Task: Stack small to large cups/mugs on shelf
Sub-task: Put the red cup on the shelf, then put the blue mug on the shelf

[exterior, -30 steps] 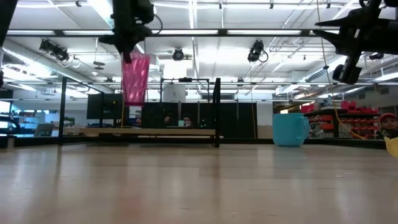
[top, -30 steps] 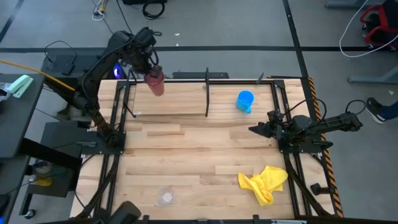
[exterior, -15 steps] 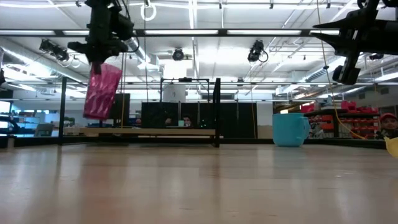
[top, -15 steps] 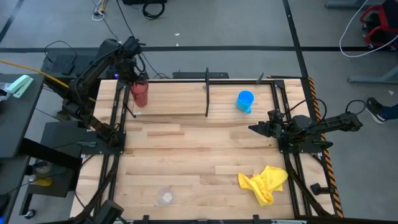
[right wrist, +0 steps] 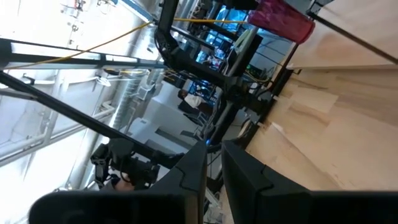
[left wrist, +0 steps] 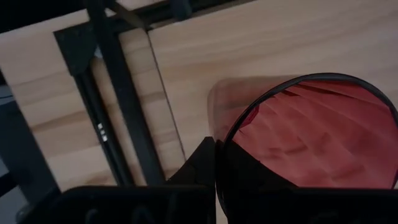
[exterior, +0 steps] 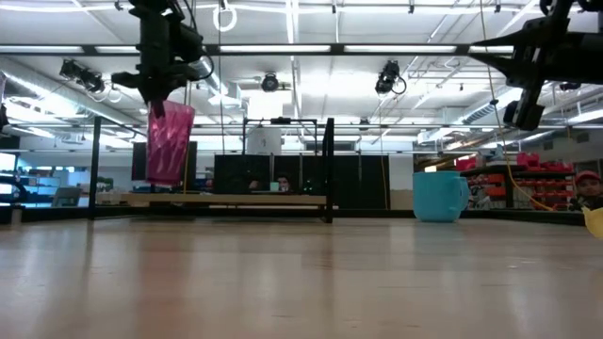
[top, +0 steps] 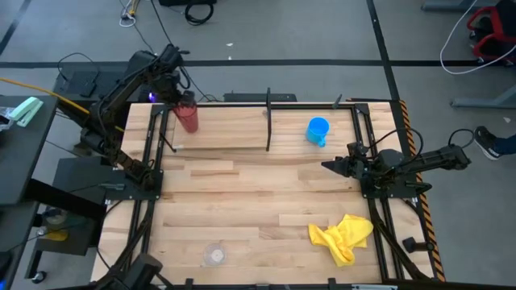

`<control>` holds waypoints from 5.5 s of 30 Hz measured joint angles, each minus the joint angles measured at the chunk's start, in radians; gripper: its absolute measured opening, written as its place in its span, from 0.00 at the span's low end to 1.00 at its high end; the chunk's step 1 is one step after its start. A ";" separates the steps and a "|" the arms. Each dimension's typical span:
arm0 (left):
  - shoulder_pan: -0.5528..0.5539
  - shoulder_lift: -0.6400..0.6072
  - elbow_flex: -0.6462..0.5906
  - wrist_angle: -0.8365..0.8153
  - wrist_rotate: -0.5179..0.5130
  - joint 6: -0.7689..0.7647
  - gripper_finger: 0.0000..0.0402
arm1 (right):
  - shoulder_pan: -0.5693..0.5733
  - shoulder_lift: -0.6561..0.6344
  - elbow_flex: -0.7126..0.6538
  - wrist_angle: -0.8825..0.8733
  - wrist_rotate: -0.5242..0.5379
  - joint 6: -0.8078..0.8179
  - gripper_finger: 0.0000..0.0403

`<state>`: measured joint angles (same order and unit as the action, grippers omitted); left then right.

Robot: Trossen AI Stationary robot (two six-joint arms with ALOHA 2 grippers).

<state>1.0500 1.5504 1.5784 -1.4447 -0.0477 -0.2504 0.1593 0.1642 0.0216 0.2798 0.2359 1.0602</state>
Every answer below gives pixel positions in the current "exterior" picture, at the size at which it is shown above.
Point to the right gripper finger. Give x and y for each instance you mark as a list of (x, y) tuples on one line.
[(499, 41), (501, 61)]

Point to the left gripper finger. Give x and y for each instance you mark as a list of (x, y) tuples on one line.
[(158, 104)]

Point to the pink faceted plastic cup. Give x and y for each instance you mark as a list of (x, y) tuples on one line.
[(172, 146)]

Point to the blue mug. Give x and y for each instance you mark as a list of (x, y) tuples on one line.
[(438, 198)]

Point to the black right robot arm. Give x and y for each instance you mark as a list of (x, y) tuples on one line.
[(594, 56)]

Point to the shelf with red bins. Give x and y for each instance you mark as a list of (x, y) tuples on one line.
[(494, 191)]

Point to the round black overhead spotlight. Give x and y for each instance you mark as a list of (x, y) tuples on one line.
[(270, 82)]

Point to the grey chair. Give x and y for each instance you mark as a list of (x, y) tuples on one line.
[(66, 197)]

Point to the person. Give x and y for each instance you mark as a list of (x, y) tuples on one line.
[(283, 182), (589, 188)]

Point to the beige cardboard box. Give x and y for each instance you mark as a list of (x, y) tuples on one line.
[(400, 200)]

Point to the yellow cloth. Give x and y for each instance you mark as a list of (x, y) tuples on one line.
[(595, 223)]

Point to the black partition panel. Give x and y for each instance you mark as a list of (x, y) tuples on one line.
[(358, 181)]

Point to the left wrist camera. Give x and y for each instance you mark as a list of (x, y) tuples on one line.
[(192, 44)]

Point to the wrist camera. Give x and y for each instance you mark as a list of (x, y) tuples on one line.
[(192, 44), (525, 115)]

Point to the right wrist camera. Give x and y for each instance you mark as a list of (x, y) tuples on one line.
[(525, 115)]

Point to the wooden shelf with black frame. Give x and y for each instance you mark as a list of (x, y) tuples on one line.
[(226, 199)]

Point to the black aluminium table frame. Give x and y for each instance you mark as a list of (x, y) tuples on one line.
[(377, 213)]

